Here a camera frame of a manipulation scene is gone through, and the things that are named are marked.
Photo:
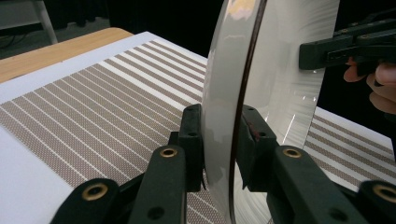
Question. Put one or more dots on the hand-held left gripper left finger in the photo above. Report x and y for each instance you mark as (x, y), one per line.
(193, 146)

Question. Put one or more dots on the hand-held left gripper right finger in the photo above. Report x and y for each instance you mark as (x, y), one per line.
(255, 146)

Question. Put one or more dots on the white plate dark rim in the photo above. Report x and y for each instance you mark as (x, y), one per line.
(221, 93)

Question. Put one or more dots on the brown striped placemat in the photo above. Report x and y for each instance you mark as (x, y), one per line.
(93, 109)

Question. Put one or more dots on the white metal desk frame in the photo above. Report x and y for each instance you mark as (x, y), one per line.
(46, 21)

